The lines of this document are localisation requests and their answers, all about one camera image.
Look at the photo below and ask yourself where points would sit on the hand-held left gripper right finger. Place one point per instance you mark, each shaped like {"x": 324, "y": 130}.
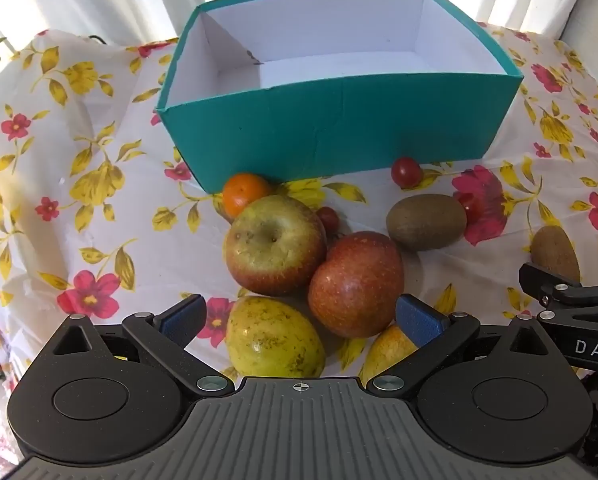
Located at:
{"x": 419, "y": 320}

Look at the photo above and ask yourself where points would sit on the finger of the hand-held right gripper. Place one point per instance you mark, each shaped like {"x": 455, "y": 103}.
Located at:
{"x": 569, "y": 292}

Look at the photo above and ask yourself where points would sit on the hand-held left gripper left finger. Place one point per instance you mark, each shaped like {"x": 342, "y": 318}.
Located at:
{"x": 184, "y": 317}

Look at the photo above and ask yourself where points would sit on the brown kiwi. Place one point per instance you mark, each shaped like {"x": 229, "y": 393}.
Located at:
{"x": 426, "y": 221}
{"x": 554, "y": 252}

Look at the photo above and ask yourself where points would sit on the red cherry tomato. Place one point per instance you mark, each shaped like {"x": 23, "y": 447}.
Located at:
{"x": 406, "y": 171}
{"x": 328, "y": 218}

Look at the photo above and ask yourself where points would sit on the small orange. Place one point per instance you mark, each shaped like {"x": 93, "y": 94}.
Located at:
{"x": 244, "y": 192}

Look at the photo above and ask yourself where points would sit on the teal cardboard box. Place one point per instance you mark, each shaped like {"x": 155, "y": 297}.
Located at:
{"x": 329, "y": 120}

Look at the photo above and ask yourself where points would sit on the yellow-green pear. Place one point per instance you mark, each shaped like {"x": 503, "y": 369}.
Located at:
{"x": 274, "y": 340}
{"x": 389, "y": 351}

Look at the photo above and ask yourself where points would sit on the red apple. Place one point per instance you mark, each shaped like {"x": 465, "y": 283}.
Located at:
{"x": 354, "y": 285}

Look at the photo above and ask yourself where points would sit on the green-red apple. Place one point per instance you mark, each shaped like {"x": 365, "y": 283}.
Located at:
{"x": 274, "y": 245}

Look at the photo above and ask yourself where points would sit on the floral tablecloth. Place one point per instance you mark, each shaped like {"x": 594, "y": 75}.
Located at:
{"x": 79, "y": 135}

